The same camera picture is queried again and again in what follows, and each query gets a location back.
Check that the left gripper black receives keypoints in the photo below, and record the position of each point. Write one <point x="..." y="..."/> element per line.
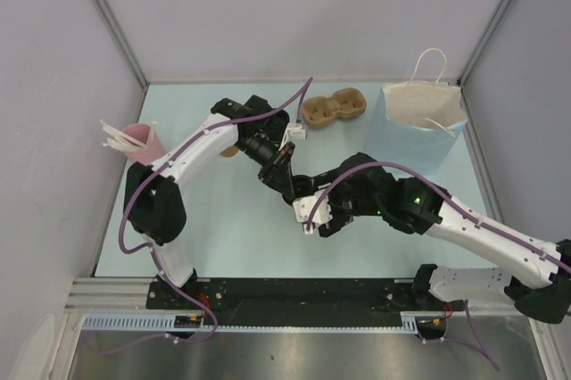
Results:
<point x="277" y="173"/>

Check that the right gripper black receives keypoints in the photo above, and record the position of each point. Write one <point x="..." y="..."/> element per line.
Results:
<point x="338" y="220"/>

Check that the light blue paper bag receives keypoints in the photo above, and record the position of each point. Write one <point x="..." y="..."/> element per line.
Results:
<point x="416" y="122"/>

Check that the pink cup holder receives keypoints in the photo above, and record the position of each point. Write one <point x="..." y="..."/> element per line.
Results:
<point x="156" y="151"/>

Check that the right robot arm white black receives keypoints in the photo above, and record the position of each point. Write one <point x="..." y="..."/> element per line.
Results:
<point x="531" y="273"/>

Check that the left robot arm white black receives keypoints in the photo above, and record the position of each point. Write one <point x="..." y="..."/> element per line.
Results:
<point x="153" y="202"/>

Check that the stack of black lids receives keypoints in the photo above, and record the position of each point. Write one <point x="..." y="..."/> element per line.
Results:
<point x="275" y="126"/>

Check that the stack of brown paper cups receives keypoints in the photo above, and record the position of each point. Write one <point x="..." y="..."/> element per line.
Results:
<point x="229" y="152"/>

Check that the brown cup carrier stack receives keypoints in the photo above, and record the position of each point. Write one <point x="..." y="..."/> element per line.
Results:
<point x="344" y="104"/>

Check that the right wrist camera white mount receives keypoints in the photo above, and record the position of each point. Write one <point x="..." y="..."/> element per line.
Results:
<point x="310" y="215"/>

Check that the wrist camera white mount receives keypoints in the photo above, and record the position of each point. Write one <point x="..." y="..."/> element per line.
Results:
<point x="310" y="215"/>
<point x="293" y="131"/>

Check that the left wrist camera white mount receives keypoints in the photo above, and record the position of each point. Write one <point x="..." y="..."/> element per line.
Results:
<point x="293" y="131"/>

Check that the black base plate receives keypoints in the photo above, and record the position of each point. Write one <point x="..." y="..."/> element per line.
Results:
<point x="311" y="302"/>

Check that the aluminium frame rail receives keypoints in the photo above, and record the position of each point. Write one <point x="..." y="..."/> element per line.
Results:
<point x="108" y="294"/>

